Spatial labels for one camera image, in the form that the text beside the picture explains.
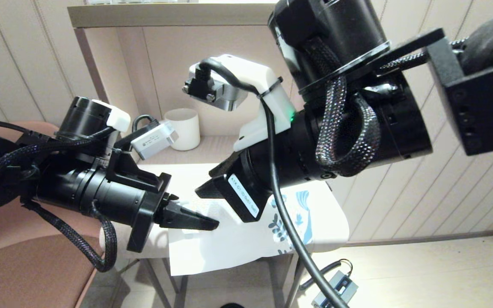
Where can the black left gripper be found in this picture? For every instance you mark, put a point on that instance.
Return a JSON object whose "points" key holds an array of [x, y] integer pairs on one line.
{"points": [[146, 205]]}

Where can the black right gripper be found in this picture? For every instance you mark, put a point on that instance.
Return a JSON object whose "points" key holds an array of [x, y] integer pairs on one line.
{"points": [[298, 158]]}

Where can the white pouch with blue plants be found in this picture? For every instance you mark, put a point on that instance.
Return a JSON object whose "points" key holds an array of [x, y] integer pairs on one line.
{"points": [[212, 248]]}

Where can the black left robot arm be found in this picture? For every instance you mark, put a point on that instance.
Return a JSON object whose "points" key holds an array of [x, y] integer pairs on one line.
{"points": [[58, 184]]}

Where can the white ribbed mug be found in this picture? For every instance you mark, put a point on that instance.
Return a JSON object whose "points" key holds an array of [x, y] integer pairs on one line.
{"points": [[186, 128]]}

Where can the black round robot part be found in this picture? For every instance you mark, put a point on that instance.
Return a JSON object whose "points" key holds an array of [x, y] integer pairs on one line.
{"points": [[232, 306]]}

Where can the grey power adapter brick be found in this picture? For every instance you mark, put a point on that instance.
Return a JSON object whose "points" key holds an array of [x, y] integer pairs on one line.
{"points": [[345, 286]]}

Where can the light wooden shelf desk unit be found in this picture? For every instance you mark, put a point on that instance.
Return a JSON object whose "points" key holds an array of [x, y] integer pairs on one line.
{"points": [[165, 15]]}

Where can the brown upholstered chair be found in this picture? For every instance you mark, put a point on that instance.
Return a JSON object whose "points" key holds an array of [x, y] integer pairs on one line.
{"points": [[15, 282]]}

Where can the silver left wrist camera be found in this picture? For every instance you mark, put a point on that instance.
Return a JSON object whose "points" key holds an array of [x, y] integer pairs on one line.
{"points": [[154, 139]]}

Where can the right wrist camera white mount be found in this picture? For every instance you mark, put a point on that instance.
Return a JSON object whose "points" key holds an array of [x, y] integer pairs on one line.
{"points": [[255, 81]]}

